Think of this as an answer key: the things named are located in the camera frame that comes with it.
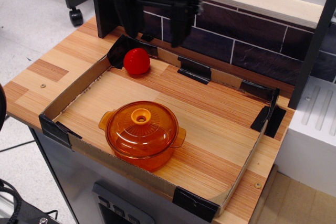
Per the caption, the dark left upright post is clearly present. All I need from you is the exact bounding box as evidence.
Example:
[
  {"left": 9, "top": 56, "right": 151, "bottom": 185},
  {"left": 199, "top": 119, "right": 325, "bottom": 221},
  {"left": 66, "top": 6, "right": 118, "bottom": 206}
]
[{"left": 93, "top": 0, "right": 121, "bottom": 38}]

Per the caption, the toy oven control panel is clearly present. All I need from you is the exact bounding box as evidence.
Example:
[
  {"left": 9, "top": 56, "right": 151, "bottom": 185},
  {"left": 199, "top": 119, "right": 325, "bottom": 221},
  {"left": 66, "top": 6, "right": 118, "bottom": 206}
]
[{"left": 92, "top": 183, "right": 155, "bottom": 224}]

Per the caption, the black braided cable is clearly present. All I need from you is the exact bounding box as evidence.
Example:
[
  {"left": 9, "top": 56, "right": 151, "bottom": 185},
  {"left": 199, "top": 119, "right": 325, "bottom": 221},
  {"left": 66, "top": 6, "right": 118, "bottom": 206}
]
[{"left": 0, "top": 178, "right": 59, "bottom": 224}]

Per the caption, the red toy strawberry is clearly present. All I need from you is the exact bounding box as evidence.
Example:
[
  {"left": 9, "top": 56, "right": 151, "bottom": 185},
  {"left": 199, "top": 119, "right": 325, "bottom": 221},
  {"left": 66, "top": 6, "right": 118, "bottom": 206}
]
[{"left": 123, "top": 48, "right": 150, "bottom": 74}]

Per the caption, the dark right upright post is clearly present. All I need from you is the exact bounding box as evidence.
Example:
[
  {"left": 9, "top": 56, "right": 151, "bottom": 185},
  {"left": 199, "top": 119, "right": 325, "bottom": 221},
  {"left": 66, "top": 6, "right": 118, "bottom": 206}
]
[{"left": 288, "top": 0, "right": 335, "bottom": 109}]

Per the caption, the dark upright post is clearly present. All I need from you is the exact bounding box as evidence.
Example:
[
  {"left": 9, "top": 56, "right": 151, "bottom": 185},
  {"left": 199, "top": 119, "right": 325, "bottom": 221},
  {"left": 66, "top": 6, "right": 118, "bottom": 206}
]
[
  {"left": 288, "top": 0, "right": 335, "bottom": 109},
  {"left": 93, "top": 0, "right": 121, "bottom": 38}
]

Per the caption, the orange transparent pot lid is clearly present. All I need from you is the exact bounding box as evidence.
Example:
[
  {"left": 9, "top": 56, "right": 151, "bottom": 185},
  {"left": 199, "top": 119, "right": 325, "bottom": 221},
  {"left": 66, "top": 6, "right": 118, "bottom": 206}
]
[{"left": 99, "top": 101, "right": 180, "bottom": 159}]

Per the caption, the cardboard fence with black tape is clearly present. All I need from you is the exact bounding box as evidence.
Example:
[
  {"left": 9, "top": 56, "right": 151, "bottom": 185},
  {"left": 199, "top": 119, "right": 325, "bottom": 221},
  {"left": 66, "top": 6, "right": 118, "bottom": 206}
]
[{"left": 39, "top": 35, "right": 293, "bottom": 223}]

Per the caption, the orange transparent plastic pot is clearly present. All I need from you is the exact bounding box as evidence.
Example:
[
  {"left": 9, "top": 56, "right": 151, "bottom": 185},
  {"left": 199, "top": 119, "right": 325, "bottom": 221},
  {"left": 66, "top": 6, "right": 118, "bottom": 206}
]
[{"left": 99, "top": 108, "right": 186, "bottom": 172}]

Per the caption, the white toy sink unit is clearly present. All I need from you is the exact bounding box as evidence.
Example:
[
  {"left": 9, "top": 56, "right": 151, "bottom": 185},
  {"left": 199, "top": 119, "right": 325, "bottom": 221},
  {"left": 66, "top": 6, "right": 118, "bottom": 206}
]
[{"left": 275, "top": 77, "right": 335, "bottom": 196}]

